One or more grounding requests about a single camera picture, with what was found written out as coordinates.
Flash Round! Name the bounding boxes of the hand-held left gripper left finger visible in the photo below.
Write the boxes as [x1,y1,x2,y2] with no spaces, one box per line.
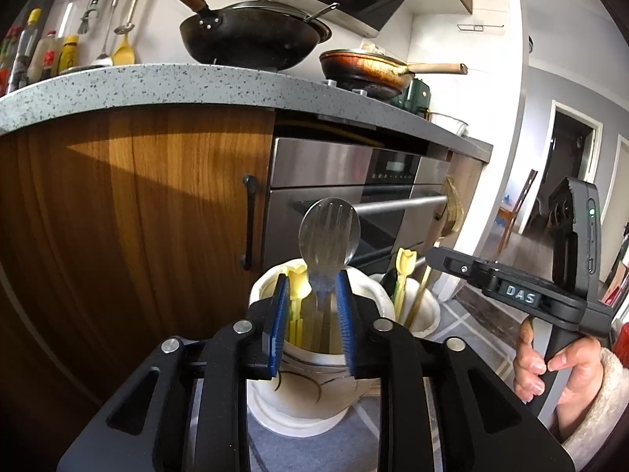
[56,273,291,472]

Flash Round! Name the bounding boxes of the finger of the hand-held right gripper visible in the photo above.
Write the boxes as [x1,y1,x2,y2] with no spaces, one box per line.
[427,247,498,287]

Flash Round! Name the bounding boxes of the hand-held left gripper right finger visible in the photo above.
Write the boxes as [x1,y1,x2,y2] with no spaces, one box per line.
[335,271,575,472]

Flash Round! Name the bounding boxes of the gold fork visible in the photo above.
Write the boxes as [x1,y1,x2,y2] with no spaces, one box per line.
[405,177,465,328]

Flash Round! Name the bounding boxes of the floral ceramic utensil holder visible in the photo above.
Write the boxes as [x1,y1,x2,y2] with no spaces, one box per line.
[248,260,441,404]

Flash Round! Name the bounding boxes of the silver spoon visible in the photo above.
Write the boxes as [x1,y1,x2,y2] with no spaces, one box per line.
[299,197,362,355]

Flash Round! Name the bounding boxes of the person's right forearm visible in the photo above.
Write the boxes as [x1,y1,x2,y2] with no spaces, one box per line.
[560,347,625,460]

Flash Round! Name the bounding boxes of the hanging kitchen utensils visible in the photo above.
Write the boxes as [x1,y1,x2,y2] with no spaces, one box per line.
[112,0,148,66]

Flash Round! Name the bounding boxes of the person's right hand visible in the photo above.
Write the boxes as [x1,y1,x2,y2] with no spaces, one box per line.
[512,315,607,434]

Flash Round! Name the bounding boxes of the wooden chair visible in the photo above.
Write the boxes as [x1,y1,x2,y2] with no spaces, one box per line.
[496,170,539,237]

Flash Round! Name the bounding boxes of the wooden cabinet door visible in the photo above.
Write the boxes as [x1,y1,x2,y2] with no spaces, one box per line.
[445,150,487,266]
[0,105,277,453]

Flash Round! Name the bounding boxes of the blue plaid cloth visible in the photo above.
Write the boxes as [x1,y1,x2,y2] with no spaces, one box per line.
[189,300,517,472]

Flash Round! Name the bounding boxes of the stainless steel oven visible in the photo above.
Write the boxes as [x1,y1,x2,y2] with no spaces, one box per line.
[260,138,453,276]

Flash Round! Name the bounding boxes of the green kitchen appliance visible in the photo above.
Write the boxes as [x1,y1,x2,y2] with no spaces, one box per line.
[393,77,432,111]

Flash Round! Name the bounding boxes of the copper frying pan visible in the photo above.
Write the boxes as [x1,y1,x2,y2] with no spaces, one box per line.
[319,48,469,99]

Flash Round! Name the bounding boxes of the grey speckled countertop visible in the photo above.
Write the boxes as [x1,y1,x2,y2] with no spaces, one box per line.
[0,61,493,163]

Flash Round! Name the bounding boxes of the black wok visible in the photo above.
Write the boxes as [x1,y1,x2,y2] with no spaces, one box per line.
[138,0,331,72]

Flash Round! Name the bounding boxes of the metal spatula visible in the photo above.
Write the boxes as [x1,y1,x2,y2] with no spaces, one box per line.
[302,2,340,23]

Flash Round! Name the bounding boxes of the hanging silver ladle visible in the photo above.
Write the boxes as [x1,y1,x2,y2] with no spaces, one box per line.
[91,0,123,66]

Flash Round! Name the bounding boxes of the hanging metal skimmer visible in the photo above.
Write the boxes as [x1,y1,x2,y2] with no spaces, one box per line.
[114,0,137,35]

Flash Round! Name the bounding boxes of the yellow squeeze bottle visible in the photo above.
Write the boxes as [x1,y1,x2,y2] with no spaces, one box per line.
[56,34,79,74]

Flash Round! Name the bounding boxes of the clear bottle red label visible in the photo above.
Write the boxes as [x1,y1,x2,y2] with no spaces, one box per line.
[29,31,60,82]

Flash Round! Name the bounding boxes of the dark sauce bottle yellow cap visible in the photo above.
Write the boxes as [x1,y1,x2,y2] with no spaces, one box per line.
[10,8,42,92]

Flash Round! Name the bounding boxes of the red cap sauce bottle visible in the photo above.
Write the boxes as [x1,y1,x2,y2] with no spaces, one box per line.
[0,27,15,95]

